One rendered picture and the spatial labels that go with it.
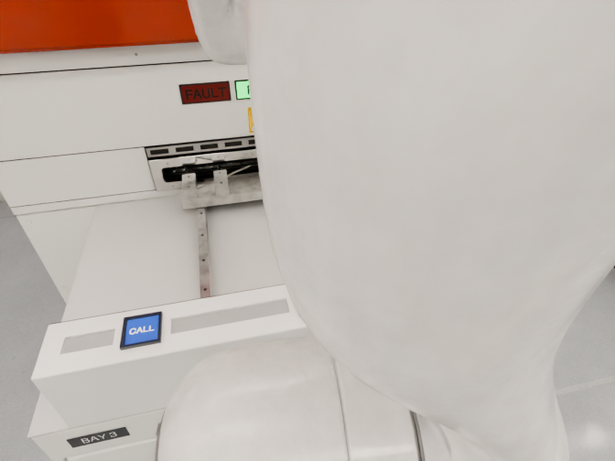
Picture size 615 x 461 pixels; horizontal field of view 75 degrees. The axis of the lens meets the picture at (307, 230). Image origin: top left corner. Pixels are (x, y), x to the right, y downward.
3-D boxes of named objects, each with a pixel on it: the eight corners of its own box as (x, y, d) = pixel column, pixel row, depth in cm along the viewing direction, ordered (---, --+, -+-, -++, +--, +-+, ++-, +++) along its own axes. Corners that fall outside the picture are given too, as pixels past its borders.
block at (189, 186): (184, 183, 106) (181, 174, 104) (197, 182, 107) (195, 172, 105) (183, 200, 100) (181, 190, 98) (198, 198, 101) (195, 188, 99)
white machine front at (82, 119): (16, 210, 107) (-72, 51, 82) (314, 174, 121) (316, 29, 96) (13, 217, 105) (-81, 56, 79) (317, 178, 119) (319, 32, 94)
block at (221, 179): (214, 179, 107) (212, 170, 106) (227, 178, 108) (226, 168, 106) (216, 196, 101) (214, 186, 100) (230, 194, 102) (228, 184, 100)
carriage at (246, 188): (183, 193, 108) (180, 184, 106) (315, 176, 114) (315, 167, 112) (182, 210, 102) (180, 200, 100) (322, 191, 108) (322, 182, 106)
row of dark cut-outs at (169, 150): (148, 155, 104) (145, 147, 102) (313, 138, 112) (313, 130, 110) (147, 157, 103) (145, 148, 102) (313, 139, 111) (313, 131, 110)
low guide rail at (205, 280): (198, 198, 111) (196, 188, 110) (205, 197, 112) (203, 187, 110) (204, 348, 74) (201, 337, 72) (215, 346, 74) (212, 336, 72)
